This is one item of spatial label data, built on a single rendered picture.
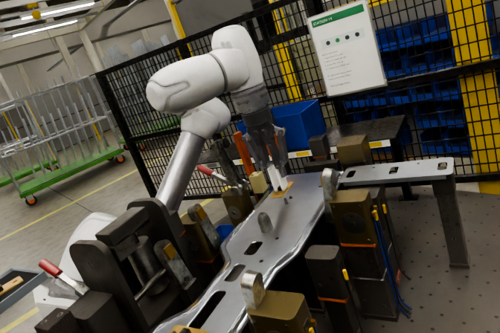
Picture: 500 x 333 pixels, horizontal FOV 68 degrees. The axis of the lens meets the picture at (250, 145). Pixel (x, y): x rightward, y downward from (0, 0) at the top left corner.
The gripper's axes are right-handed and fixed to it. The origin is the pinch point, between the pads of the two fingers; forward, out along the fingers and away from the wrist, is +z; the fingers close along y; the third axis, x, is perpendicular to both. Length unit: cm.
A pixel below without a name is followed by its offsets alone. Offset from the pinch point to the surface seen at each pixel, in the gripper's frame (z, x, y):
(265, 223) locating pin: 5.7, -13.6, 0.9
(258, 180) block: 3.3, 6.4, -11.0
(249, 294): 0.7, -42.2, 14.6
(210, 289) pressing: 8.2, -34.6, -2.7
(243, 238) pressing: 8.3, -16.3, -5.1
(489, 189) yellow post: 40, 58, 46
